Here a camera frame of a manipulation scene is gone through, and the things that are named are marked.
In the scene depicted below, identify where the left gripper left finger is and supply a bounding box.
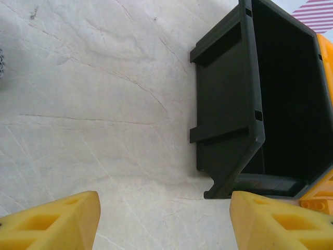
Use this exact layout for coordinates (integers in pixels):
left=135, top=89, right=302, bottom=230
left=0, top=191, right=101, bottom=250

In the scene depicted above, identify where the yellow plastic bin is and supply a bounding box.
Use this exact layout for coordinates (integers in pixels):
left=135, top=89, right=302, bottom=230
left=299, top=32, right=333, bottom=203

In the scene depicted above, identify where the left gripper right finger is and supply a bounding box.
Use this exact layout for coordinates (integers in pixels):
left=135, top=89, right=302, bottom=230
left=230, top=190, right=333, bottom=250

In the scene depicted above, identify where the black plastic bin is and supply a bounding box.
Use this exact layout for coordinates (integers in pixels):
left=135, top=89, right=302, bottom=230
left=189, top=0, right=333, bottom=201

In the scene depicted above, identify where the yellow lego brick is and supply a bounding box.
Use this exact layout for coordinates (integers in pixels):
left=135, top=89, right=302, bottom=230
left=300, top=199, right=333, bottom=213

